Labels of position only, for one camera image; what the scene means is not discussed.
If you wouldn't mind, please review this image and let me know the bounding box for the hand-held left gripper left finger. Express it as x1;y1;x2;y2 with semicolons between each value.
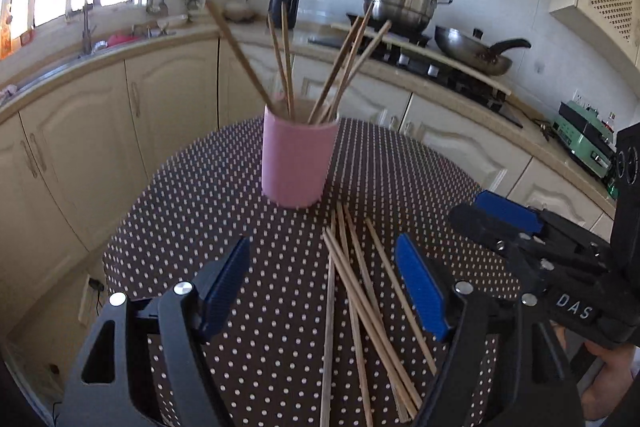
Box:
60;236;252;427

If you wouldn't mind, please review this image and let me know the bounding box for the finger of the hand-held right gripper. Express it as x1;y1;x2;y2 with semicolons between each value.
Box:
473;190;611;258
448;204;556;298

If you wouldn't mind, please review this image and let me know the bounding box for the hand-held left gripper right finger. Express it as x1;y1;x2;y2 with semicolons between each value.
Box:
395;234;586;427

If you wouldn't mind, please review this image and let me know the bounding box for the bunch of wooden chopsticks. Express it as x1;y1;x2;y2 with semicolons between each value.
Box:
320;202;438;427

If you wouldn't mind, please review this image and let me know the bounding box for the pink cup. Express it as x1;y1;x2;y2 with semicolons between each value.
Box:
261;99;341;209

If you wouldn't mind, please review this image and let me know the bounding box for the person's right hand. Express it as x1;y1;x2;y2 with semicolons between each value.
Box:
582;339;640;423

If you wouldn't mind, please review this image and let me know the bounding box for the beige kitchen countertop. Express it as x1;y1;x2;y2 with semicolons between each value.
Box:
0;19;618;218

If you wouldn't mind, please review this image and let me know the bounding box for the brown polka dot tablecloth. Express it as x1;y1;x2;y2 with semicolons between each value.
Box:
102;117;516;427

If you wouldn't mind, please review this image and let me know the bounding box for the green electric cooker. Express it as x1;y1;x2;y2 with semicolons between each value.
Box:
551;101;621;180

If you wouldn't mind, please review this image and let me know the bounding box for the light wooden board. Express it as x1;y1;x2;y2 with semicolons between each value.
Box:
330;22;513;96

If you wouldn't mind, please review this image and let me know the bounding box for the black gas stove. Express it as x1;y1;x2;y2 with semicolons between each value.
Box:
307;34;525;128

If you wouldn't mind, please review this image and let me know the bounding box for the black induction cooker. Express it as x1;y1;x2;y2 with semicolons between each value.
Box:
346;12;432;45

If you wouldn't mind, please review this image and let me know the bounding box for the stack of white bowls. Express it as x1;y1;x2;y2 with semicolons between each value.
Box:
222;2;258;22

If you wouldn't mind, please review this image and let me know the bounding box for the steel kitchen sink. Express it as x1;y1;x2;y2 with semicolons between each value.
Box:
10;29;178;95

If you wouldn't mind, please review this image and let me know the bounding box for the black kettle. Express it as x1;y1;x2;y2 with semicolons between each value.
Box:
268;0;301;30

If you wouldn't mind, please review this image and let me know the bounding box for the steel faucet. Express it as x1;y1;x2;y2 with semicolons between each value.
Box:
56;0;98;58

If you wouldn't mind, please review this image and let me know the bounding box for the orange bottle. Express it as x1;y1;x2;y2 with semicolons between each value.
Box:
0;9;13;60

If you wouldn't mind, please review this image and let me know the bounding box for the black power cord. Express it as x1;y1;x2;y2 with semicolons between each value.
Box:
520;107;556;142

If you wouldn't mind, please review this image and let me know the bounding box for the white low wall socket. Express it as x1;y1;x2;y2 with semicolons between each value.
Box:
80;274;103;323

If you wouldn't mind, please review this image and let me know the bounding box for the steel wok with black handle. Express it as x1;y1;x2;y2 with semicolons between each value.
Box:
434;25;532;76

